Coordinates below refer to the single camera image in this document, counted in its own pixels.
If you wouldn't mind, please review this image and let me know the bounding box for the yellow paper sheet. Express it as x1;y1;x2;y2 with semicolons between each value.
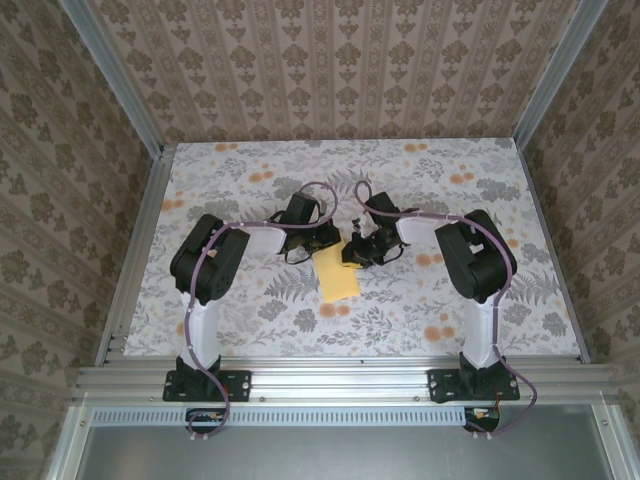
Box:
313;242;362;304

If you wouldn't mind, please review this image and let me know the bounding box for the grey sheet metal panel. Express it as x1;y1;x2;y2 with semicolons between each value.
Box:
47;399;640;480

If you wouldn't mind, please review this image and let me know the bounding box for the floral patterned table mat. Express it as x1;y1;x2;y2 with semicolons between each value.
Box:
122;139;584;360

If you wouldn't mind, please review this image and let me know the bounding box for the aluminium cross beam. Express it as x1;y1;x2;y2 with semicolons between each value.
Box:
74;364;617;401

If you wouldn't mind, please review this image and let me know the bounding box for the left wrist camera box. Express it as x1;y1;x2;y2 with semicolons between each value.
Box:
284;192;322;224

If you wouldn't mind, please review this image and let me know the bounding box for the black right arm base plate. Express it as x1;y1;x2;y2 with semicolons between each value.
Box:
428;368;521;404

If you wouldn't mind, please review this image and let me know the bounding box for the grey slotted cable duct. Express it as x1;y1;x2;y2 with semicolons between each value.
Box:
92;405;469;426

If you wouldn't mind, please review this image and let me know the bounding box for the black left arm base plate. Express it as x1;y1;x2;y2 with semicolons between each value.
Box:
163;368;252;403

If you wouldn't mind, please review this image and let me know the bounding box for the aluminium side rail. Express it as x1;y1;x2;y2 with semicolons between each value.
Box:
94;144;177;366
514;139;591;364

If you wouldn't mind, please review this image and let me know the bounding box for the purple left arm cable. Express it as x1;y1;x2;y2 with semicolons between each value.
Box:
183;180;337;442

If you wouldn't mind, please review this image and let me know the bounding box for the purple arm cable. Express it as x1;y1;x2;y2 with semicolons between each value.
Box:
353;180;540;441
183;180;337;442

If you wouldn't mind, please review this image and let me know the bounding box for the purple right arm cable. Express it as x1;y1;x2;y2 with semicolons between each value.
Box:
353;180;540;441

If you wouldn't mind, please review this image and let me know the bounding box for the aluminium frame post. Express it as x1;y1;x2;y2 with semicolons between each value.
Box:
63;0;166;156
512;0;611;146

